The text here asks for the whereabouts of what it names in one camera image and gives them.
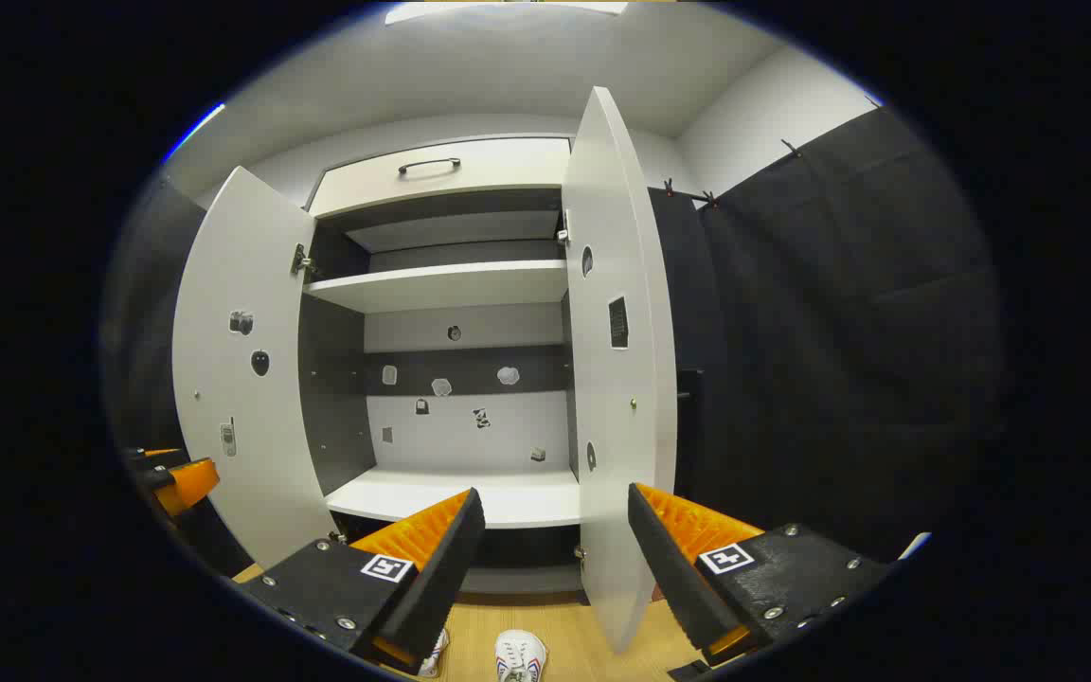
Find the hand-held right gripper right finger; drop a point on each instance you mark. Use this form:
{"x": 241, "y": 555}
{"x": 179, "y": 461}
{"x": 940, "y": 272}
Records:
{"x": 673, "y": 578}

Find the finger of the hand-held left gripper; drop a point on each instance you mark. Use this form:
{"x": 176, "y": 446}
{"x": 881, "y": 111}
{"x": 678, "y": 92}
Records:
{"x": 157, "y": 458}
{"x": 190, "y": 483}

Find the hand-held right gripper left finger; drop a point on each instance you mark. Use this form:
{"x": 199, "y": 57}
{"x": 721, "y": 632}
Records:
{"x": 432, "y": 578}

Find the white shoe cabinet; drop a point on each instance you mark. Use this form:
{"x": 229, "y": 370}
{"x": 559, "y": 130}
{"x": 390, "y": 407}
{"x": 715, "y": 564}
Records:
{"x": 470, "y": 426}

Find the metal door hinge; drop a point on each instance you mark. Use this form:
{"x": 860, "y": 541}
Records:
{"x": 301, "y": 260}
{"x": 563, "y": 233}

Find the white cabinet shelf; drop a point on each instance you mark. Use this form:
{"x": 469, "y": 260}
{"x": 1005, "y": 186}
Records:
{"x": 441, "y": 284}

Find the white cabinet drawer front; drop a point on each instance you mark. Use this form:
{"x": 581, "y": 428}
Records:
{"x": 508, "y": 170}

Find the black backdrop cloth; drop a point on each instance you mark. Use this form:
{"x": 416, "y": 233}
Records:
{"x": 839, "y": 360}

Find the ceiling light panel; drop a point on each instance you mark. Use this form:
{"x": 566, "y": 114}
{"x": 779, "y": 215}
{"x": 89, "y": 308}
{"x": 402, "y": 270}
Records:
{"x": 508, "y": 9}

